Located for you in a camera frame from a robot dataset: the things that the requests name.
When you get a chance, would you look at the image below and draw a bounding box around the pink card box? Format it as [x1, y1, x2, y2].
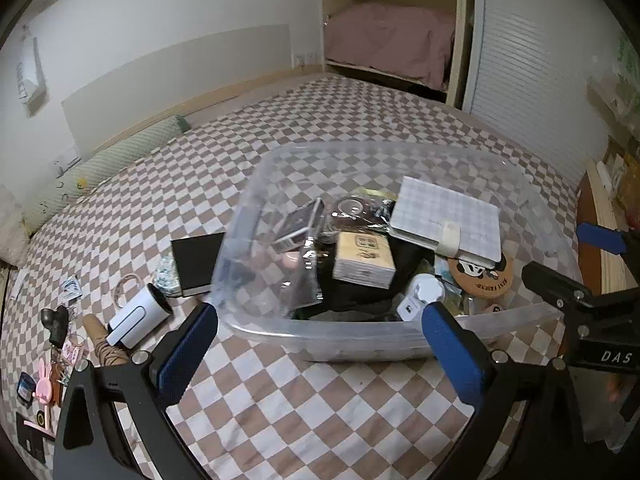
[62, 337, 88, 363]

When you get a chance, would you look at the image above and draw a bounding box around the clear tape roll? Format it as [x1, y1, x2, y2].
[335, 197, 366, 221]

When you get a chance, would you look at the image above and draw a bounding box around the black pouch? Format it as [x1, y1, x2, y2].
[320, 240, 431, 317]

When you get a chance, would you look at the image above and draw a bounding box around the white cylindrical device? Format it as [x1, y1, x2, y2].
[107, 282, 173, 350]

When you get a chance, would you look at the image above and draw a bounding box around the long green bolster pillow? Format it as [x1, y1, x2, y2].
[22, 114, 190, 235]

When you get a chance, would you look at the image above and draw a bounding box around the white grid notebook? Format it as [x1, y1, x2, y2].
[389, 176, 502, 271]

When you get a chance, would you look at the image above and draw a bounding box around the clear plastic container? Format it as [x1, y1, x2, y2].
[209, 141, 583, 363]

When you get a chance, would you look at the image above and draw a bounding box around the printed wooden box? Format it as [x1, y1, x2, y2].
[332, 231, 397, 289]

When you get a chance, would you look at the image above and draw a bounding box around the flat black box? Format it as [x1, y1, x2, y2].
[15, 411, 48, 463]

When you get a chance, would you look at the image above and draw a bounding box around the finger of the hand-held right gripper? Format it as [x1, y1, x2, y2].
[521, 261, 608, 311]
[576, 222, 640, 256]

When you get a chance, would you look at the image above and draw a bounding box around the white slatted wardrobe door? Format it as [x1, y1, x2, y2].
[462, 0, 626, 191]

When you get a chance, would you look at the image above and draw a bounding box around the checkered blanket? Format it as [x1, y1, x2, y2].
[0, 72, 640, 480]

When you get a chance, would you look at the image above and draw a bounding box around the pink bedding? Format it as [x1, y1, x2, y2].
[324, 2, 457, 88]

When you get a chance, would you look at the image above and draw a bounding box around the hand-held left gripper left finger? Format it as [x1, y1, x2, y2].
[52, 302, 219, 480]

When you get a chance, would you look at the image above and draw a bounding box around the white tape roll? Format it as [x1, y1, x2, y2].
[114, 273, 141, 311]

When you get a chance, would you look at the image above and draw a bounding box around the white hanging bag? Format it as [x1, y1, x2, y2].
[15, 35, 48, 106]

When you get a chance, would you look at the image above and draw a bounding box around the black cylinder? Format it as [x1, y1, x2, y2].
[47, 305, 70, 348]

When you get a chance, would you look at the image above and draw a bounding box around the fluffy white pillow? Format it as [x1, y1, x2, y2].
[0, 185, 31, 266]

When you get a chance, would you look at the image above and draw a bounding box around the blue jar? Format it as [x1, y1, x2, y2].
[15, 372, 37, 403]

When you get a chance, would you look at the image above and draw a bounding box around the round panda coaster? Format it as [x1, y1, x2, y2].
[448, 252, 515, 303]

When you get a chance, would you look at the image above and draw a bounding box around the wooden side ledge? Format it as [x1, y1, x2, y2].
[575, 157, 640, 296]

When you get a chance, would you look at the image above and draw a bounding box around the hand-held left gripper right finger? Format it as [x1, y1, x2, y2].
[421, 301, 588, 480]

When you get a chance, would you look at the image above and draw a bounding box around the cardboard tube with twine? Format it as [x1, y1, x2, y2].
[82, 313, 132, 368]

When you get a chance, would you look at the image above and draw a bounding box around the black card deck box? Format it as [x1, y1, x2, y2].
[272, 199, 326, 253]

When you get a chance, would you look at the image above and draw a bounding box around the black and white box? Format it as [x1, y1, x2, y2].
[171, 232, 227, 297]

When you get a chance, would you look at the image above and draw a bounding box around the wooden headboard rail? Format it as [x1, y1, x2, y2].
[92, 62, 326, 156]

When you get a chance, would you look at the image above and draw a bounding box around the pink rabbit stand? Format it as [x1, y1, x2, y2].
[24, 360, 68, 433]

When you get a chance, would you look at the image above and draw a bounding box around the white round gadget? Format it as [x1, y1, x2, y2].
[407, 272, 446, 306]

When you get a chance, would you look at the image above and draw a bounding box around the wooden alcove frame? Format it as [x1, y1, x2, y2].
[320, 0, 473, 108]

